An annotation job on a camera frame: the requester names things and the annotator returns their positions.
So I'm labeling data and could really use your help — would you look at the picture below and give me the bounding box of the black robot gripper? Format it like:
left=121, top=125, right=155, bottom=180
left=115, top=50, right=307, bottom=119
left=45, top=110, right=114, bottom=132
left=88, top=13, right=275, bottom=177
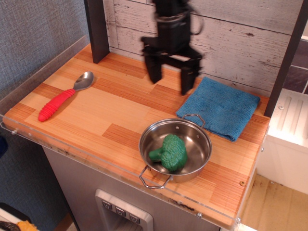
left=141, top=14, right=202, bottom=95

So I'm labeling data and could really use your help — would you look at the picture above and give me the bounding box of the blue cloth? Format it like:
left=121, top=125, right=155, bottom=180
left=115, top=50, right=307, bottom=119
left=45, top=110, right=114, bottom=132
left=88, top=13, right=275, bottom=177
left=176, top=77, right=260, bottom=141

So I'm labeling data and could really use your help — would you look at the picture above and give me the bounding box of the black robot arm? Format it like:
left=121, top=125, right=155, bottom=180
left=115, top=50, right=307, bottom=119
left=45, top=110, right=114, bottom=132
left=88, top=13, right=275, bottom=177
left=141, top=0, right=202, bottom=95

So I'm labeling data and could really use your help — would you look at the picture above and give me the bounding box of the green toy broccoli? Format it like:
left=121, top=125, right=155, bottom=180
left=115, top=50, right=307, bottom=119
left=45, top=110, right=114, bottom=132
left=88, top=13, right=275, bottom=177
left=149, top=134, right=188, bottom=172

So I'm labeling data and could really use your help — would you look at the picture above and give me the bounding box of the stainless steel pan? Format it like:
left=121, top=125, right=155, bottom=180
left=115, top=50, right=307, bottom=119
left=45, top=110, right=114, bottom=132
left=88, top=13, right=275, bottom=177
left=139, top=114, right=212, bottom=189

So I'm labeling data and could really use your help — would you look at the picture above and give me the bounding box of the clear acrylic table guard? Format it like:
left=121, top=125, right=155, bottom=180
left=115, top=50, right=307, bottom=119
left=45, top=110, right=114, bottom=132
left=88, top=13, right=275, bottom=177
left=0, top=45, right=270, bottom=231

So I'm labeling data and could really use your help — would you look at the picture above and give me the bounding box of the grey cabinet button panel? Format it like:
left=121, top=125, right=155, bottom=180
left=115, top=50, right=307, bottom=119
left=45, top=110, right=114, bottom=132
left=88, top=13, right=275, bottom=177
left=95, top=189, right=154, bottom=231

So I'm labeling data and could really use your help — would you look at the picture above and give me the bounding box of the yellow object bottom left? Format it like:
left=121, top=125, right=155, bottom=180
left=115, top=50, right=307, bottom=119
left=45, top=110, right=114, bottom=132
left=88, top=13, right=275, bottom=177
left=17, top=220, right=38, bottom=231

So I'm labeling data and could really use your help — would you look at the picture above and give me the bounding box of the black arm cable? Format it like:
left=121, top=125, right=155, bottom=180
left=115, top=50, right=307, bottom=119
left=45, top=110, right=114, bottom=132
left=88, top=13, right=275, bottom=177
left=190, top=9, right=205, bottom=36

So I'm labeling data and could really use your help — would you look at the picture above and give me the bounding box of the red handled metal spoon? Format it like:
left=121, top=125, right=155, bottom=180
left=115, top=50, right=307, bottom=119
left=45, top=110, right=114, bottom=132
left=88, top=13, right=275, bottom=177
left=38, top=71, right=94, bottom=122

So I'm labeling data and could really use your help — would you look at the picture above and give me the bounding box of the dark left shelf post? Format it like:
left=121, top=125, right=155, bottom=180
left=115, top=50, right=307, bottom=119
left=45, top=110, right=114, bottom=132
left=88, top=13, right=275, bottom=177
left=84, top=0, right=110, bottom=64

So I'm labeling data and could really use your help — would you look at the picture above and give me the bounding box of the dark shelf post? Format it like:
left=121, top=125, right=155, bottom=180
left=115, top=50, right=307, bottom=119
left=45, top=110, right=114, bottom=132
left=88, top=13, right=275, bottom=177
left=84, top=0, right=110, bottom=64
left=264, top=0, right=308, bottom=117

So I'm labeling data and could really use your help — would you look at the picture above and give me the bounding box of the dark right shelf post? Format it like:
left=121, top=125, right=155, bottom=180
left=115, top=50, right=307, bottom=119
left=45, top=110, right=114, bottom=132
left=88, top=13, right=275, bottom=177
left=264, top=0, right=308, bottom=117

